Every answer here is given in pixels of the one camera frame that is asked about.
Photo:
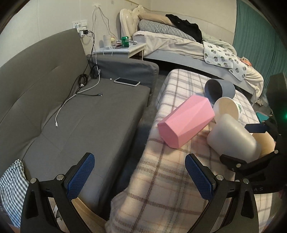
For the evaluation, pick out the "blue white checkered cloth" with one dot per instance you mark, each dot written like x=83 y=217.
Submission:
x=14 y=187

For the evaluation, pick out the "dark grey plastic cup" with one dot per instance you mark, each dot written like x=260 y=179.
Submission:
x=214 y=89

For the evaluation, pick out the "white bedside table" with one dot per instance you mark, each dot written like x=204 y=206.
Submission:
x=133 y=51

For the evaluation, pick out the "brown paper cup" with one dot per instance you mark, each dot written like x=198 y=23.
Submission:
x=266 y=141

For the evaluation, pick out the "grey-white plastic cup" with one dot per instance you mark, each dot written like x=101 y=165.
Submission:
x=230 y=138

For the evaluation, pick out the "white smartphone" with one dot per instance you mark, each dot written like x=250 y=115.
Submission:
x=128 y=82

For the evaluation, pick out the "grey sofa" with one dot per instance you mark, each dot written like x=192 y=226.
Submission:
x=57 y=104

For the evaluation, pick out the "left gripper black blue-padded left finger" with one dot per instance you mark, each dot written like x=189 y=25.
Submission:
x=37 y=215

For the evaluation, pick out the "black clothing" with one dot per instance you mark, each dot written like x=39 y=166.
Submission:
x=191 y=29

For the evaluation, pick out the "checkered grey pillow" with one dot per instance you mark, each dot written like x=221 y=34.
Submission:
x=160 y=28

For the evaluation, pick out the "bed with beige sheets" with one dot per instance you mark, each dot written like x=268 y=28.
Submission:
x=185 y=52

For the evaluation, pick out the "teal curtain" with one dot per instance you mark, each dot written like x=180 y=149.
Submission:
x=256 y=40

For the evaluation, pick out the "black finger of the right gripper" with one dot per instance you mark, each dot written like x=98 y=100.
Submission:
x=267 y=174

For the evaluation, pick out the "white leaf-pattern mat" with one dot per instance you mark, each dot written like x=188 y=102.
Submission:
x=221 y=57

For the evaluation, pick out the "pink faceted cup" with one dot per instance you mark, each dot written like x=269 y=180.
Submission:
x=186 y=121

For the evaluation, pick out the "white wall power strip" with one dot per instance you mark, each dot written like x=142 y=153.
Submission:
x=81 y=26

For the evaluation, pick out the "plaid blanket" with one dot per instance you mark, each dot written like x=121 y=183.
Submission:
x=161 y=196

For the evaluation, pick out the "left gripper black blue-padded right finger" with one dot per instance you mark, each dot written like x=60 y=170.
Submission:
x=242 y=214

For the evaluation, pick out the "white paper cup green print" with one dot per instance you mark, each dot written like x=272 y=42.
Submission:
x=226 y=105

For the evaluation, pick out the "green can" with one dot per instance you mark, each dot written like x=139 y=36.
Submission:
x=125 y=42

